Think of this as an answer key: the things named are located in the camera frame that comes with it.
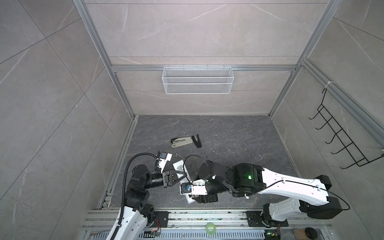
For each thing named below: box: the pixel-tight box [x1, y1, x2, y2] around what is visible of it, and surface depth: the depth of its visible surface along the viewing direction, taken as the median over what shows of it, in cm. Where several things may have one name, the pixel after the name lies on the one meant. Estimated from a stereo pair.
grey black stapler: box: [170, 134, 202, 149], surface depth 104 cm
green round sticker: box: [205, 222, 217, 235], surface depth 73 cm
